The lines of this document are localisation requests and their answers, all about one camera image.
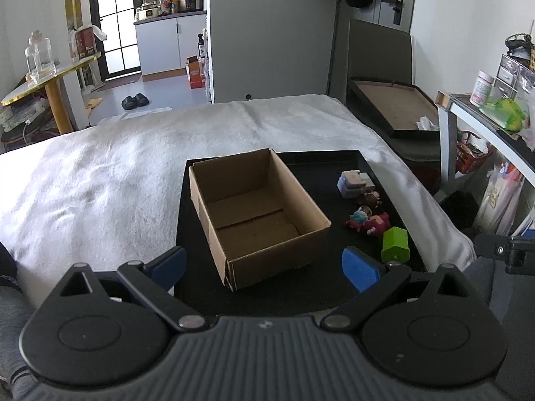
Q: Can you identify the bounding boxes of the white blanket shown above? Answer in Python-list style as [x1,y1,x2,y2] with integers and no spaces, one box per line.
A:
[1,94,475,305]

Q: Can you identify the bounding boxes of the pink bear figurine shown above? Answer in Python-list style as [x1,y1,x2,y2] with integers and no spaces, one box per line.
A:
[363,213,391,235]

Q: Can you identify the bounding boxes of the orange cardboard box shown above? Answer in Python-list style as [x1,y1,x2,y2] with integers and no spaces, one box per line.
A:
[186,56,205,89]

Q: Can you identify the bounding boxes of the white shopping bag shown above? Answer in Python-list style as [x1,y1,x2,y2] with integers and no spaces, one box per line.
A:
[473,161,524,235]

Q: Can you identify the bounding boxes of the green hexagonal block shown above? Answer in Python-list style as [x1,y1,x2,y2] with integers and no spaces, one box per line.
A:
[381,226,410,263]

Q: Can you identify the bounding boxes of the blue red chef figurine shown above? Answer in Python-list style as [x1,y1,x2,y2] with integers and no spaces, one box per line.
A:
[345,206,373,232]

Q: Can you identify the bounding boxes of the white kitchen cabinet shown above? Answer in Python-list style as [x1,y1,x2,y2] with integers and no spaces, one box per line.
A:
[134,11,207,76]

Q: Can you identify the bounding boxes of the green plastic bag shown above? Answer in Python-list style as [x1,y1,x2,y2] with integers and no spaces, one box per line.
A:
[480,98,527,133]

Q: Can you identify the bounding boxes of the grey white desk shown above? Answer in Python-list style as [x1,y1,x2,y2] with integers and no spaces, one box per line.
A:
[434,91,534,203]

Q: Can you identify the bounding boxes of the black framed board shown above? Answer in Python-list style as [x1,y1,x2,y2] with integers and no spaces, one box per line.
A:
[346,79,439,139]

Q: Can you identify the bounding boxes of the clear glass jar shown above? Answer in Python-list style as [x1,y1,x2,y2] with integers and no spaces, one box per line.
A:
[24,30,56,83]

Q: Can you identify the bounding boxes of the red box on table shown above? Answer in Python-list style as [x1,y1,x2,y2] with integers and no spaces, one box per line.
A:
[74,27,96,59]

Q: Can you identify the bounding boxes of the black slippers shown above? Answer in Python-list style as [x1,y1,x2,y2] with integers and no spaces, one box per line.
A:
[121,93,149,111]

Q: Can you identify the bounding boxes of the red basket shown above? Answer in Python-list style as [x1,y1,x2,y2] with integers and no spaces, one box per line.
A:
[456,131,495,175]

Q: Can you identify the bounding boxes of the round gold side table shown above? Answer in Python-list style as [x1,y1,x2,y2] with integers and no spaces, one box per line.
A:
[1,52,102,134]

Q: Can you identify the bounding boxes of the clear drawer organizer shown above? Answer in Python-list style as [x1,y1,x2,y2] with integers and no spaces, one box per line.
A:
[494,54,534,99]

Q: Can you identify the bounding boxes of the lavender beige charger box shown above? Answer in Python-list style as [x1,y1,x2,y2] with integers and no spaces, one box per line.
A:
[336,170,365,198]

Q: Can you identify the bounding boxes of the brown cardboard box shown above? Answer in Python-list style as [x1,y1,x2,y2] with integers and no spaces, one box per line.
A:
[189,148,331,291]

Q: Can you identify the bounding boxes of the white pink container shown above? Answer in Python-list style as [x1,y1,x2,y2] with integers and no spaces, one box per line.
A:
[470,71,494,108]

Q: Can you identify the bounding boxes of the dark grey armchair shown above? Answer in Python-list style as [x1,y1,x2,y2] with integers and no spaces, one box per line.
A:
[345,19,440,167]

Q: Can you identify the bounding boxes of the black tray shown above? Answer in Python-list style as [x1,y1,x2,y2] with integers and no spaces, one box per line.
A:
[174,149,427,317]

